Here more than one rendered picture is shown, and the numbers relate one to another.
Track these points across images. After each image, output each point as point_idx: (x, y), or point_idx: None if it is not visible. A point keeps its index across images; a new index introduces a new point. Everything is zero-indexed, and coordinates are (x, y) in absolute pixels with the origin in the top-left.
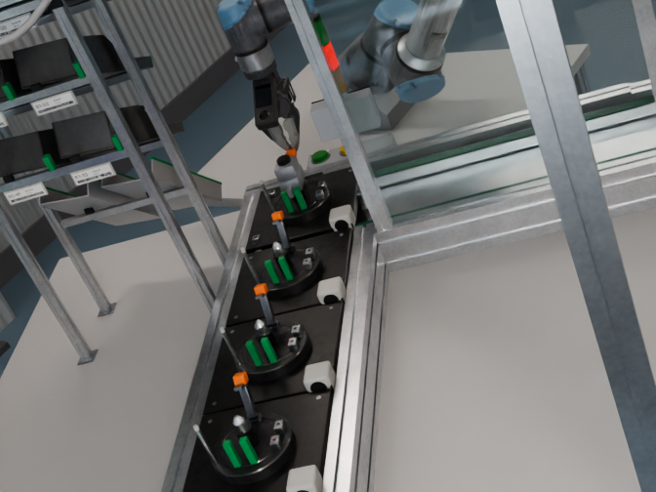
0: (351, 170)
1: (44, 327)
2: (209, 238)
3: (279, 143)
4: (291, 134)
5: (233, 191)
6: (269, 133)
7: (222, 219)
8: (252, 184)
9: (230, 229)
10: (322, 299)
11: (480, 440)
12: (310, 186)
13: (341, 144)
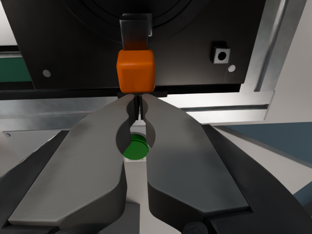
0: (42, 73)
1: None
2: (310, 78)
3: (175, 110)
4: (101, 131)
5: (261, 158)
6: (217, 153)
7: (284, 114)
8: (254, 120)
9: (278, 86)
10: None
11: None
12: (112, 6)
13: (145, 189)
